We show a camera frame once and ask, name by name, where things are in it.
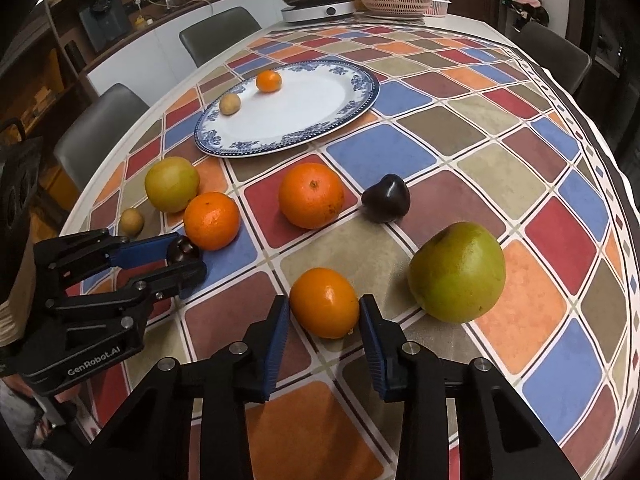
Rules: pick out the black countertop appliance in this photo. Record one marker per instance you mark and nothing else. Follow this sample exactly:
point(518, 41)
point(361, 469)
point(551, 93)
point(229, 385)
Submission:
point(102, 22)

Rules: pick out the grey dining chair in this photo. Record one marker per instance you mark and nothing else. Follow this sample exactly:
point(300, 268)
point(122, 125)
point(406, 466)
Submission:
point(220, 32)
point(552, 55)
point(97, 130)

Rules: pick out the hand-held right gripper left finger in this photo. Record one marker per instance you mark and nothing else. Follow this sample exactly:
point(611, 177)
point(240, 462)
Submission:
point(276, 347)

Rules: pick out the white induction cooker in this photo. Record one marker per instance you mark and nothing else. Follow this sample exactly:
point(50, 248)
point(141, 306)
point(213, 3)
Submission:
point(315, 12)

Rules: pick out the dark purple plum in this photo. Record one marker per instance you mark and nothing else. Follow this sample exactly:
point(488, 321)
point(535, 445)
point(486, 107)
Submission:
point(386, 199)
point(181, 251)

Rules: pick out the person's left forearm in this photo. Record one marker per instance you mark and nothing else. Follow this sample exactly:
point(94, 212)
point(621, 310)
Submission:
point(12, 305)

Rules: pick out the yellow-green pear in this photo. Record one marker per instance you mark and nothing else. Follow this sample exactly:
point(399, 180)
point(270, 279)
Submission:
point(171, 184)

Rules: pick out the large green apple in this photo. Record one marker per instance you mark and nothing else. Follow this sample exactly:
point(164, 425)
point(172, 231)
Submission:
point(456, 272)

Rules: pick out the small tan kiwi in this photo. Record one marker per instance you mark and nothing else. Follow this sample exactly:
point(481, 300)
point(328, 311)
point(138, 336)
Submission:
point(230, 104)
point(131, 222)

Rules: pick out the pink plastic basket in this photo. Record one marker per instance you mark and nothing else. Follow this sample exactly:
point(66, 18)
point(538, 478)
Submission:
point(395, 1)

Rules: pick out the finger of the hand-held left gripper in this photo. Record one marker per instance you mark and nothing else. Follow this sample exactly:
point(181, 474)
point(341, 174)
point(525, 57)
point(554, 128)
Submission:
point(145, 250)
point(170, 280)

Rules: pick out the bumpy mandarin orange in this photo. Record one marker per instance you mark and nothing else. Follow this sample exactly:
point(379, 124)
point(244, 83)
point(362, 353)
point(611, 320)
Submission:
point(211, 221)

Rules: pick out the colourful checkered tablecloth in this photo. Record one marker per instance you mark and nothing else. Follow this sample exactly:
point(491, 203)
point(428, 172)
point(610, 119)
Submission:
point(500, 120)

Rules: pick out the smooth orange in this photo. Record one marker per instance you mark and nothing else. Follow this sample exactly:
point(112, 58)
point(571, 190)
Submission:
point(324, 303)

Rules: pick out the blue and white plate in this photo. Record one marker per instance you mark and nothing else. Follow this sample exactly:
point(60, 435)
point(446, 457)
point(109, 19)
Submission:
point(300, 110)

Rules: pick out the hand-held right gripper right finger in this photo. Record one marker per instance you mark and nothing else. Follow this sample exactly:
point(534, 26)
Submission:
point(372, 350)

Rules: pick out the white sideboard cabinet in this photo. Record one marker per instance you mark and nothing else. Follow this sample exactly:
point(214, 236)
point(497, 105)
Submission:
point(150, 45)

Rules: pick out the large orange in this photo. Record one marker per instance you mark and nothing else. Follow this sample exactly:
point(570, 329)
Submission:
point(311, 196)

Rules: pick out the small orange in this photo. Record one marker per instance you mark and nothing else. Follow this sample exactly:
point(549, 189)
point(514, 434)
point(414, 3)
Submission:
point(268, 81)

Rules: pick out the dark clothes pile with pink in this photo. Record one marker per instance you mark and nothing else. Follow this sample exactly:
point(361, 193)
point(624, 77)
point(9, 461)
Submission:
point(530, 7)

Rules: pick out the small pink basket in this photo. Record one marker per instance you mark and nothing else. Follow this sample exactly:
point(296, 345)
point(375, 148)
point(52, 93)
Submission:
point(440, 7)

